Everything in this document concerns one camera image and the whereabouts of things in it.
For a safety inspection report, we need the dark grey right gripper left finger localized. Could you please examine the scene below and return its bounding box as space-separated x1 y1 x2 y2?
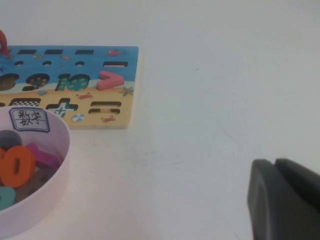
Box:
246 158 320 240

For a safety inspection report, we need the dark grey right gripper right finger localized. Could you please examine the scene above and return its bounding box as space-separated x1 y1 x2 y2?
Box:
274 157 320 213

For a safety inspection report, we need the ocean print wooden puzzle board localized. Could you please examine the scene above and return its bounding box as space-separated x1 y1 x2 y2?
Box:
0 45 140 131

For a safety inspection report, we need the pink greater-than sign piece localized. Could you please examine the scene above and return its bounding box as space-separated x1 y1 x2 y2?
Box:
96 70 125 91

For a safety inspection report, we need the pink plastic bowl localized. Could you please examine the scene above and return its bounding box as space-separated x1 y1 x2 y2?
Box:
0 105 72 235

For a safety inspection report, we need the magenta number piece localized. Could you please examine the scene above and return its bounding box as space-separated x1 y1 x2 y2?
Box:
24 142 62 174

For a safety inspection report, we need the orange number ten piece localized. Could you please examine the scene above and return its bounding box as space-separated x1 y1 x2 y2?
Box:
0 145 37 189

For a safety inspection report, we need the handwritten label on pink bowl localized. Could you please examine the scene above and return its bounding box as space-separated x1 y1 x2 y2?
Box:
8 106 51 134

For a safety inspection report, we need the teal number two piece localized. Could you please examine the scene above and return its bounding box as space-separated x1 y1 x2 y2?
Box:
0 185 17 211

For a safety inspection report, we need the dark grey number piece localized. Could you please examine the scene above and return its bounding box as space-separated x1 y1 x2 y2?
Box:
0 129 25 149

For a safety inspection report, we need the red fish peg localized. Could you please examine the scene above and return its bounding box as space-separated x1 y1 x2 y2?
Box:
0 29 11 55

